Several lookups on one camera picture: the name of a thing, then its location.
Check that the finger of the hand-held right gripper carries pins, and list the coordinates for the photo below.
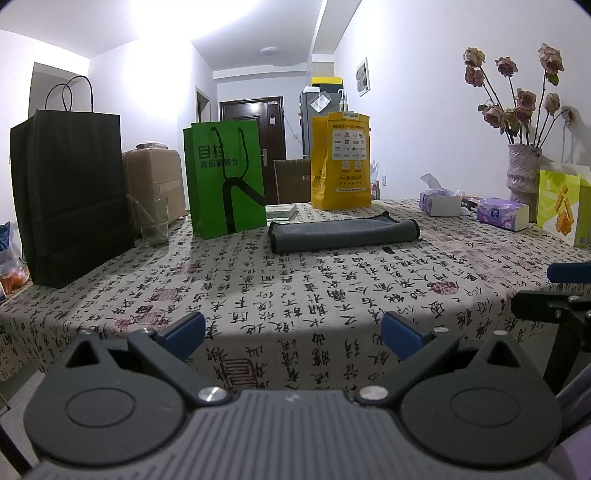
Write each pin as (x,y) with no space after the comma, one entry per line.
(542,304)
(570,273)

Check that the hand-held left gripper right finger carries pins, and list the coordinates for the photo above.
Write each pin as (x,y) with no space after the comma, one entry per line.
(402,336)

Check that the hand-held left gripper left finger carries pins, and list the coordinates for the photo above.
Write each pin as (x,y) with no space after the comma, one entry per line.
(184,331)

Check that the grey towel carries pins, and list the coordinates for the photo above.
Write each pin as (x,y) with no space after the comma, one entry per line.
(344,233)

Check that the green and yellow snack bag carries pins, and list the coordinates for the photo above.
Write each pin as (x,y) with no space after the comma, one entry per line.
(561,205)

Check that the purple tissue pack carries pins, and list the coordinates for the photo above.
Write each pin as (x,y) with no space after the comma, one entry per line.
(502,213)

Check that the clear drinking glass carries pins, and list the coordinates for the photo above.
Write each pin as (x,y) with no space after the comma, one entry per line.
(153,224)

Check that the pale textured vase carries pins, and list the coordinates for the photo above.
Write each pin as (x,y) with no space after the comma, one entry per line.
(521,170)

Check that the calligraphy printed tablecloth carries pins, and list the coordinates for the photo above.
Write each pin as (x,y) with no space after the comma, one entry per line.
(295,286)

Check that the white tissue box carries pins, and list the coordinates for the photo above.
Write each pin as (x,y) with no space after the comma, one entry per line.
(441,203)

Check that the purple garment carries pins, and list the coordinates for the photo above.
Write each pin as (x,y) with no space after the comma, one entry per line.
(575,443)

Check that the beige suitcase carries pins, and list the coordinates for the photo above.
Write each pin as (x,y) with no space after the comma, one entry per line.
(157,180)

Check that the white flat box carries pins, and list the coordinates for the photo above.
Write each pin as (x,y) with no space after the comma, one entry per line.
(281,211)

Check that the green paper bag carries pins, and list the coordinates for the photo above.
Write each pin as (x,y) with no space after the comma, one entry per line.
(226,180)

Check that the white plastic bag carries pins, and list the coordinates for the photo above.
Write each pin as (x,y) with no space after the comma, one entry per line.
(375,180)

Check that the black paper bag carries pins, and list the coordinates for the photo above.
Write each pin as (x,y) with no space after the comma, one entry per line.
(69,198)

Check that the dried rose bouquet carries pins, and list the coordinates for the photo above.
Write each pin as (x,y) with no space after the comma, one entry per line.
(519,101)

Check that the wooden chair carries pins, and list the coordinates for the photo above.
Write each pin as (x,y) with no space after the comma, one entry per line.
(292,182)

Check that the yellow paper bag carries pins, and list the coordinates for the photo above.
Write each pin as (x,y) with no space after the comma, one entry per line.
(340,161)

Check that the orange and blue plastic bag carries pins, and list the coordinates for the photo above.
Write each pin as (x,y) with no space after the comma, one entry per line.
(11,265)

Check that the dark brown door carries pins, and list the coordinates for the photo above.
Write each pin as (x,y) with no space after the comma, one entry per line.
(251,113)

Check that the grey refrigerator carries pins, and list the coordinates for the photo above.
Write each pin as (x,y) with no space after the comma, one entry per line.
(308,120)

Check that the yellow and black box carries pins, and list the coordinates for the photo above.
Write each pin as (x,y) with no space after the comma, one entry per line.
(327,82)

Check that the round ceiling lamp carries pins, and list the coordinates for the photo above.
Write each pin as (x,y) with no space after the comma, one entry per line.
(268,50)

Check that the framed wall picture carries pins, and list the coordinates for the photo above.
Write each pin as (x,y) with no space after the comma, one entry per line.
(363,76)

